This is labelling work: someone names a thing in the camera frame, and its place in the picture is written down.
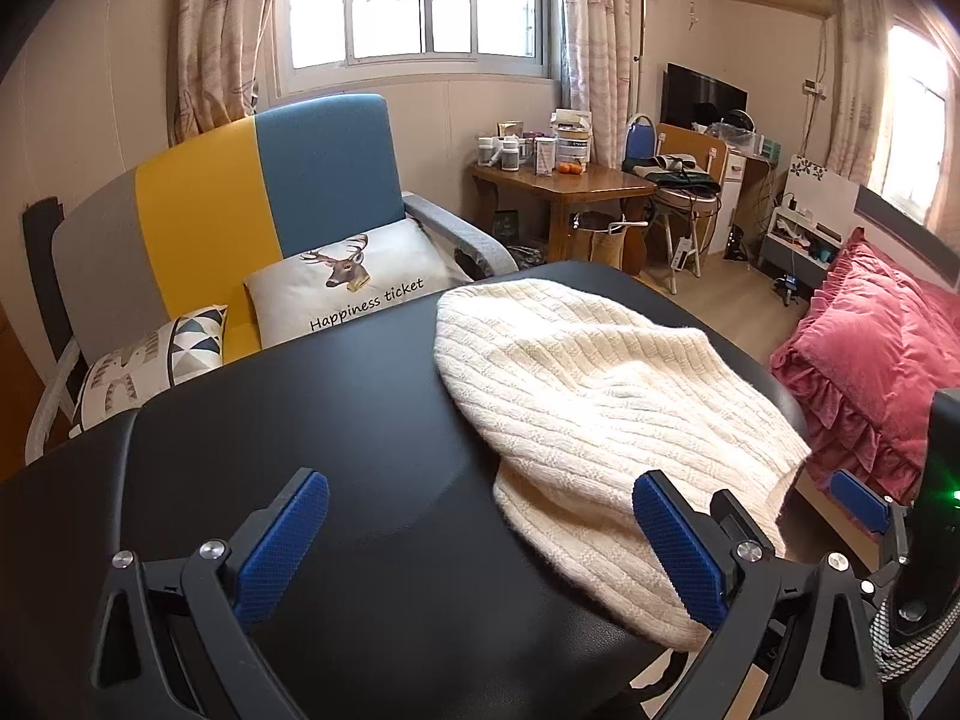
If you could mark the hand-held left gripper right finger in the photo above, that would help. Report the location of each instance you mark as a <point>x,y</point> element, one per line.
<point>679,559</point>

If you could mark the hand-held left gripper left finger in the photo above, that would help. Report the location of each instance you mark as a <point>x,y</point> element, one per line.
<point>281,547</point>

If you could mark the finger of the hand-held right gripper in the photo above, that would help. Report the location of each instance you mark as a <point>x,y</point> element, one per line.
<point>862,502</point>

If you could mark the cream knit sweater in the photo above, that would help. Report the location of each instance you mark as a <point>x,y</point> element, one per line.
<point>600,405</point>

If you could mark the dark clothes pile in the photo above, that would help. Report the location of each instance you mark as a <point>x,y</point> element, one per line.
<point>675,178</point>

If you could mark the pink ruffled bedding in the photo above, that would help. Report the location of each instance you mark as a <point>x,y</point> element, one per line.
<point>877,337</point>

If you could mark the cat print pillow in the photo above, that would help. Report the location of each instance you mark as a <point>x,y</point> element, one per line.
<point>150,367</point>

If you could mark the grey bed headboard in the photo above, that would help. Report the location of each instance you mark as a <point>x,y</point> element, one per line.
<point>900,214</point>

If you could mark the grey bedside shelf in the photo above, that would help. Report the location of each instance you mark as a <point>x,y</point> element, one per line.
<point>795,247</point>

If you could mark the deer print pillow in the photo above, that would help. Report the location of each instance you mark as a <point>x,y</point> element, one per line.
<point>360,292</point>

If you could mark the leaf print white board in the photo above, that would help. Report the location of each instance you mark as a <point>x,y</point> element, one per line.
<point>821,184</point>

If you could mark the white power strip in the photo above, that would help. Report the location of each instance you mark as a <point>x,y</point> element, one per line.
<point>684,253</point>

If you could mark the brown bag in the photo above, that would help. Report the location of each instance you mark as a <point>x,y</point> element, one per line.
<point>607,244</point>

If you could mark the small window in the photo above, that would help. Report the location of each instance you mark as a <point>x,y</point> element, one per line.
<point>919,127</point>

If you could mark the white drawer cabinet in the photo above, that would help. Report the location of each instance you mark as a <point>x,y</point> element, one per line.
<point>739,187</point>

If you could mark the wooden table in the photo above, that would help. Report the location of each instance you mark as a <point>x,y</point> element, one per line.
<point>570,187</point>

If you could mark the grey yellow blue armchair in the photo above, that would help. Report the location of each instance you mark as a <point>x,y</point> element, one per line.
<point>330,157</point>

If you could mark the patterned beige curtain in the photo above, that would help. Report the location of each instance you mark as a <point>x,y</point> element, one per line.
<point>596,45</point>
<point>217,37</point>
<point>855,75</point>

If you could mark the wooden back chair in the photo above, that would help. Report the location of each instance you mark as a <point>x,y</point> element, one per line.
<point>686,142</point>

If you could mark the blue chair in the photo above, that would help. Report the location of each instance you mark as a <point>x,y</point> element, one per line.
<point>639,139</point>

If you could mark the white medicine box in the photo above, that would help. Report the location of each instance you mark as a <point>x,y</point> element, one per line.
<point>545,157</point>

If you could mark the white medicine bottle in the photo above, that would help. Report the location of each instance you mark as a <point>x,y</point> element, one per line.
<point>511,157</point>
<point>487,152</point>

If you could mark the black television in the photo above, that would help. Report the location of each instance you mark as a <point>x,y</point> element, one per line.
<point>701,97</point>

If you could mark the metal hook pole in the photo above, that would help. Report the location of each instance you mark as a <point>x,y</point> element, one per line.
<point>640,30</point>

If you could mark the large window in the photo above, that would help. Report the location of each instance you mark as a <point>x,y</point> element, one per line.
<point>420,0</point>

